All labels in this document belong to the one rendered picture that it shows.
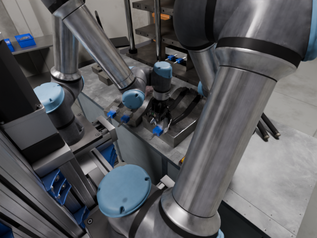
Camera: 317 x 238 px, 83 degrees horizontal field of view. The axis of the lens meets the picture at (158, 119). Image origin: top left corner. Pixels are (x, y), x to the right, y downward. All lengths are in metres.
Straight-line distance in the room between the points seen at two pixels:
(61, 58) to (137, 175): 0.54
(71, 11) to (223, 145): 0.48
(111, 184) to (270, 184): 0.80
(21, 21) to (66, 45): 2.72
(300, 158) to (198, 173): 0.97
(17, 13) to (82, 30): 2.90
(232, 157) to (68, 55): 0.66
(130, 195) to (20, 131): 0.27
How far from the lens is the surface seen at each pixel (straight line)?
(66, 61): 0.79
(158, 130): 0.94
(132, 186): 0.39
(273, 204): 1.00
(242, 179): 1.01
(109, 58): 0.58
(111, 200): 0.39
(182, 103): 1.18
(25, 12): 3.47
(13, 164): 0.42
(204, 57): 0.45
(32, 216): 0.55
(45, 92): 0.77
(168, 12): 1.81
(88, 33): 0.57
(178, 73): 1.78
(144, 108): 1.22
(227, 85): 0.27
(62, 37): 0.75
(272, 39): 0.27
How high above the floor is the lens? 1.61
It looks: 42 degrees down
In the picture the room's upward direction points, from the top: 2 degrees counter-clockwise
